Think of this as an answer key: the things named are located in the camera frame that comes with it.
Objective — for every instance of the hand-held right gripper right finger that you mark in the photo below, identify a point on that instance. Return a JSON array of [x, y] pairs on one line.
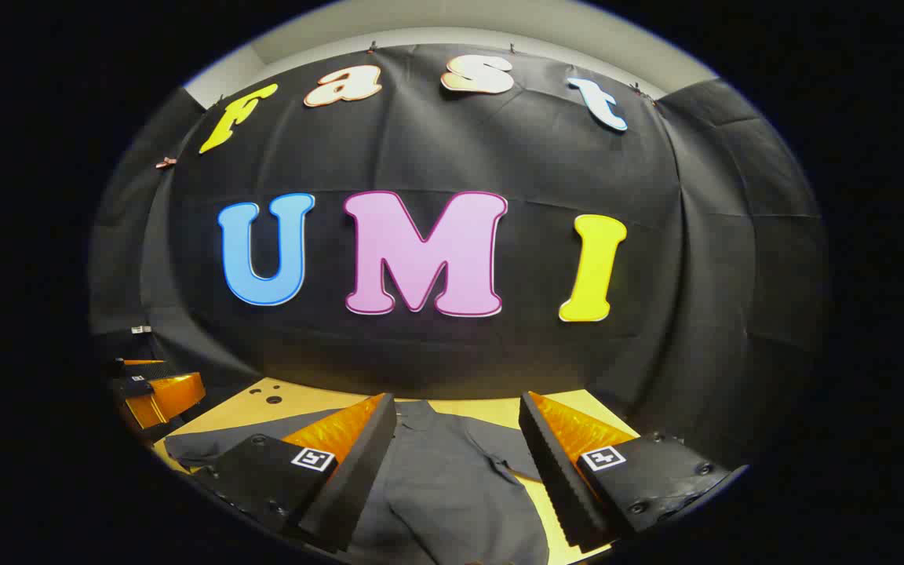
[[554, 479]]

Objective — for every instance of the small red clip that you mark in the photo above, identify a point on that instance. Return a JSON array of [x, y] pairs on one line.
[[165, 163]]

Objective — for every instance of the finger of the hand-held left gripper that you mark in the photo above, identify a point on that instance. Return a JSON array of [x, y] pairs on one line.
[[138, 366], [169, 396]]

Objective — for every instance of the grey collared shirt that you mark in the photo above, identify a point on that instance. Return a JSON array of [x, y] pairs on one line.
[[452, 486]]

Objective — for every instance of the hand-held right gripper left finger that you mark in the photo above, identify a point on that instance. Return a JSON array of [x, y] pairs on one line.
[[366, 463]]

